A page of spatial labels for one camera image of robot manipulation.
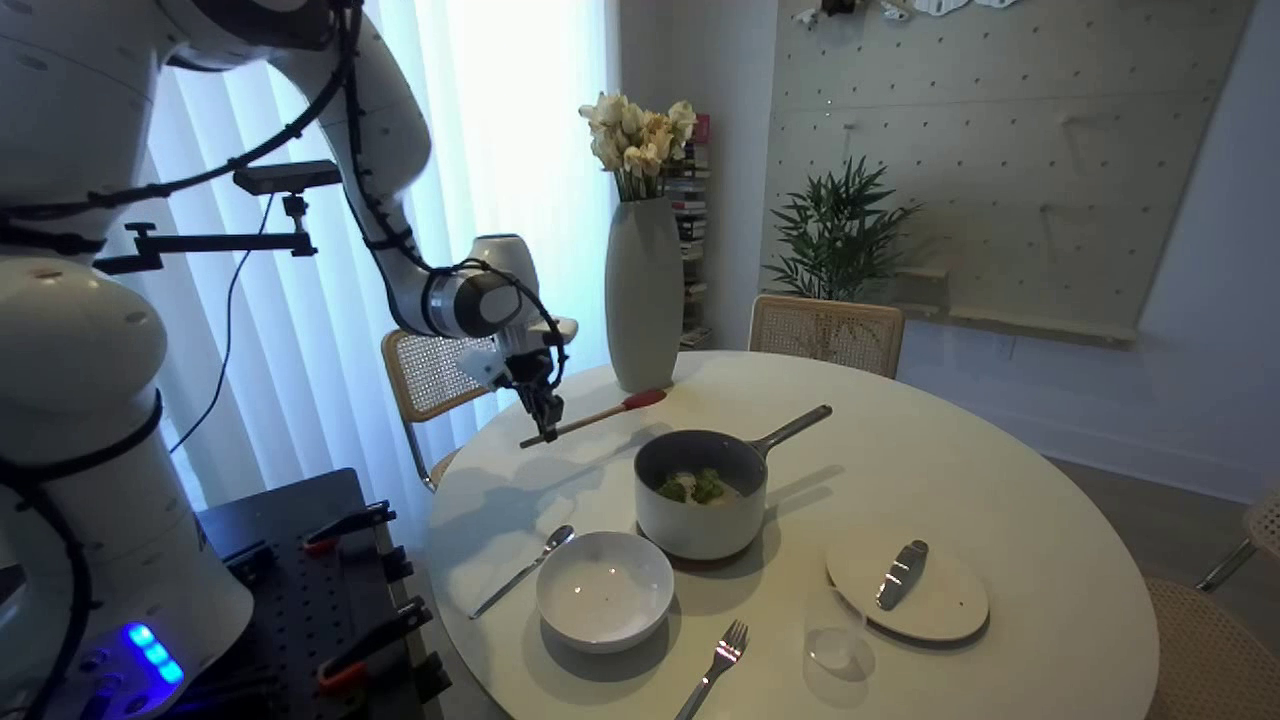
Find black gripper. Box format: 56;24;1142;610
499;336;574;447

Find metal spoon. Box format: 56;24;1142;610
465;521;579;624

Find rattan back chair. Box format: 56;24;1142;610
750;290;909;384
381;325;518;491

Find grey ribbed vase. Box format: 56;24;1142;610
602;195;688;395

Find green vegetable pieces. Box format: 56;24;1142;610
656;464;738;507

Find white ceramic bowl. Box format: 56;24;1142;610
534;528;679;657

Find cream flower bouquet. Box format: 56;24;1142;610
576;93;699;208

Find metal fork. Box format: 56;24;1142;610
673;615;754;720

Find black perforated robot table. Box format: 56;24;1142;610
185;464;458;720

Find green potted plant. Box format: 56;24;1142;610
766;156;921;305

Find small clear glass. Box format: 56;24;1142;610
800;618;879;687

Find grey planter box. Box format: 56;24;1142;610
858;263;953;320

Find tan seat chair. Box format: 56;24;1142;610
1143;491;1280;720

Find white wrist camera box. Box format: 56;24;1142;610
458;310;586;392

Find white pot with long handle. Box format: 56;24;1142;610
631;398;836;567

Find black clamp with red handle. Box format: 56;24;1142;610
300;499;401;554
315;597;438;697

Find thin black camera cable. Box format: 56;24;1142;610
165;195;278;458

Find black camera on mount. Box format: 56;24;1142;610
234;156;350;200

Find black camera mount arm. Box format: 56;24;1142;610
94;187;321;279

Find beige pegboard wall panel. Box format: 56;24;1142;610
755;0;1255;347

